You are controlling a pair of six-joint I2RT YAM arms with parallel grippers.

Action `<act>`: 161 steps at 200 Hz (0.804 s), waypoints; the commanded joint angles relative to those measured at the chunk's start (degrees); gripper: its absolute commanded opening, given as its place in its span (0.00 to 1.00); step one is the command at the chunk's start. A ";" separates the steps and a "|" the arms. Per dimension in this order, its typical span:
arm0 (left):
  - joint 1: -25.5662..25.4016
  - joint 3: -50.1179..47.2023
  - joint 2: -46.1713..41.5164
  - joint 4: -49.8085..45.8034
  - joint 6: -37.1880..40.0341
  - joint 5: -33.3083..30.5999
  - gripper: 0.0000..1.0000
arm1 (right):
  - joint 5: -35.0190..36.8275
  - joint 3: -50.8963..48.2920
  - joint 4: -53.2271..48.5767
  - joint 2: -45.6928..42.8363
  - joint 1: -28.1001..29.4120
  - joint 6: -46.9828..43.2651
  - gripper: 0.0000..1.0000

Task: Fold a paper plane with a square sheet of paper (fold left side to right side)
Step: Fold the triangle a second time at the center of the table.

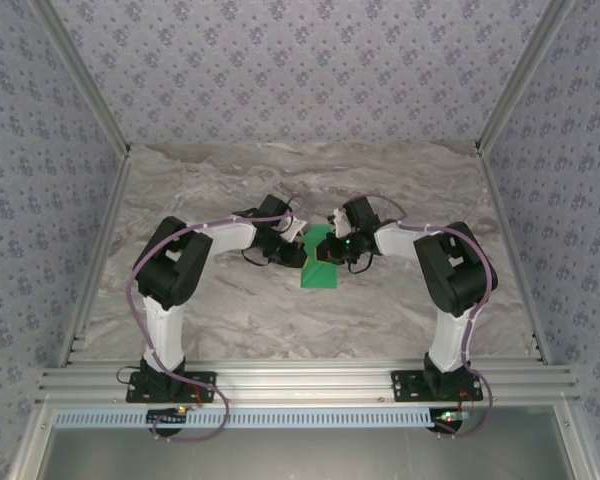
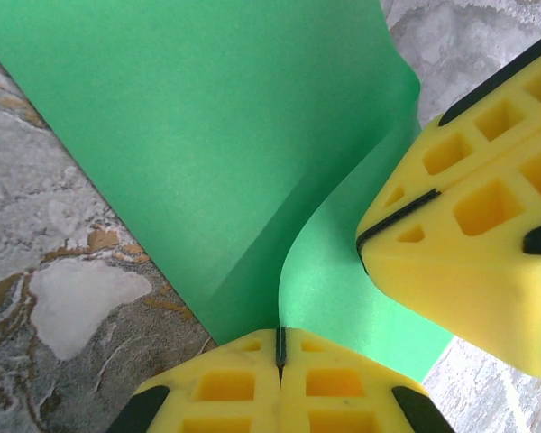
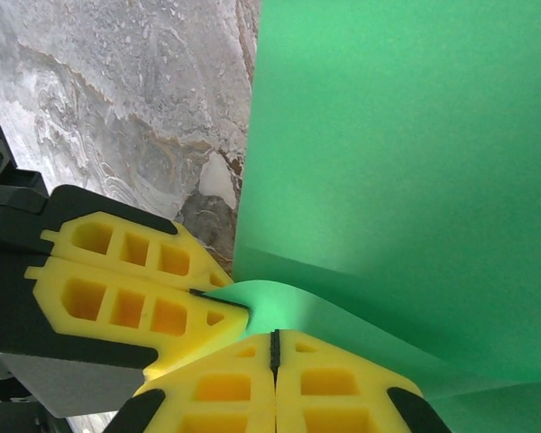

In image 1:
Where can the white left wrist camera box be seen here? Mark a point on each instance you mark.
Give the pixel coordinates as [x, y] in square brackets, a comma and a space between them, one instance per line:
[292, 231]

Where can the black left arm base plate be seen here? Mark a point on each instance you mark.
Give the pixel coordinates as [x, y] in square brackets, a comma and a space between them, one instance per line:
[205, 387]

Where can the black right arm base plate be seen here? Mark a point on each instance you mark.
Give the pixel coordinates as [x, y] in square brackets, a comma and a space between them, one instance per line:
[405, 385]

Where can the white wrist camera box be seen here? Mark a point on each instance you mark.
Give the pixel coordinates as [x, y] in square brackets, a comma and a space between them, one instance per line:
[292, 231]
[340, 222]

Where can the green square paper sheet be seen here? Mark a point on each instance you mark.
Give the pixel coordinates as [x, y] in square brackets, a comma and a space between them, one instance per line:
[317, 277]

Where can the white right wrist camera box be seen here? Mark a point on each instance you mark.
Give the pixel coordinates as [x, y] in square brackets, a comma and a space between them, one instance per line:
[340, 222]

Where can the aluminium cross beam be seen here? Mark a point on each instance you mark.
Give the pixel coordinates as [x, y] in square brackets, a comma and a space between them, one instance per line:
[305, 385]

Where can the aluminium frame post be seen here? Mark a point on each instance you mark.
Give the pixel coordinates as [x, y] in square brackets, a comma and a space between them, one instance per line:
[87, 80]
[519, 80]

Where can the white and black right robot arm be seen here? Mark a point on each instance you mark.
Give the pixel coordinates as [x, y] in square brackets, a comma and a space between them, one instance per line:
[450, 340]

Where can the aluminium table side rail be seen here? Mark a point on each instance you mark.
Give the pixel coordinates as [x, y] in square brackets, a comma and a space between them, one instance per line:
[100, 250]
[510, 250]

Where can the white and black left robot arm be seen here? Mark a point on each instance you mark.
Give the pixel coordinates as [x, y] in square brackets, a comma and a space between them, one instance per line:
[165, 330]

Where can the small black circuit board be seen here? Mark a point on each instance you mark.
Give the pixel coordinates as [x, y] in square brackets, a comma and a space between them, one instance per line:
[167, 416]
[450, 417]

